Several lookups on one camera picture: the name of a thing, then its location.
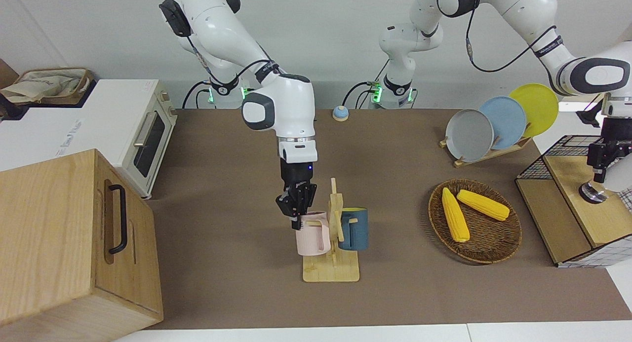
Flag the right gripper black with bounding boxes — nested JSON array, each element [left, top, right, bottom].
[[276, 158, 317, 229]]

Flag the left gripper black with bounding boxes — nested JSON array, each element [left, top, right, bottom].
[[587, 116, 632, 184]]

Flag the pink ceramic mug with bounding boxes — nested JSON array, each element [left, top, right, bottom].
[[295, 212, 330, 257]]

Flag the dark blue mug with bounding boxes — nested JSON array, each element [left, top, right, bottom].
[[337, 207, 369, 251]]

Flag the wooden mug tree stand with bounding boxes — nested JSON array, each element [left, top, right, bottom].
[[302, 178, 360, 283]]

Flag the yellow plate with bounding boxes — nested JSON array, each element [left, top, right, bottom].
[[509, 83, 559, 138]]

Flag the wooden plate rack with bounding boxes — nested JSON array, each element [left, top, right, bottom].
[[439, 135, 533, 168]]

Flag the light blue plate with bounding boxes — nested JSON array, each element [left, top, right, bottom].
[[479, 96, 527, 150]]

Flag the brown table mat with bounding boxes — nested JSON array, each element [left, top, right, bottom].
[[146, 109, 632, 330]]

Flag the yellow corn cob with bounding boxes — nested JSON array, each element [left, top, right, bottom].
[[456, 189, 510, 221], [441, 187, 471, 243]]

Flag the grey plate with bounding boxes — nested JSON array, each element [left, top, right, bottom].
[[445, 109, 494, 162]]

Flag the round wicker basket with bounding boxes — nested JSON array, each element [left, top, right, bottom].
[[428, 179, 522, 265]]

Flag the white toaster oven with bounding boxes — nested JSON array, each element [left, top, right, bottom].
[[0, 79, 177, 199]]

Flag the brown storage basket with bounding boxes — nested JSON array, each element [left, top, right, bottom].
[[12, 67, 94, 106]]

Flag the wooden cabinet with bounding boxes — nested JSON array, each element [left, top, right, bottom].
[[0, 149, 164, 342]]

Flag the beige cloth bag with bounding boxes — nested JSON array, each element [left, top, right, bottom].
[[0, 70, 87, 103]]

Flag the black camera stand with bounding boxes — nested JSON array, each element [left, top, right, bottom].
[[575, 93, 605, 128]]

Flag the wire rack with wooden shelves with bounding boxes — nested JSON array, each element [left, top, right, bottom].
[[515, 135, 632, 268]]

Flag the black base power cable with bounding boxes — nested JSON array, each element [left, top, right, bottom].
[[343, 80, 378, 110], [182, 80, 212, 110]]

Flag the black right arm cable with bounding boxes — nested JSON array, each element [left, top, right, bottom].
[[185, 34, 277, 86]]

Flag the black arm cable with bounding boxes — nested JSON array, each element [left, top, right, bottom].
[[464, 1, 558, 74], [185, 34, 277, 86]]

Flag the silver oven door handle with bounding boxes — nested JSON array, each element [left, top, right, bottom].
[[133, 112, 158, 148]]

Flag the black cabinet handle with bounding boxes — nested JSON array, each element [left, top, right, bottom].
[[108, 184, 128, 255]]

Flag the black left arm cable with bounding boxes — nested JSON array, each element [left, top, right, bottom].
[[464, 1, 558, 74]]

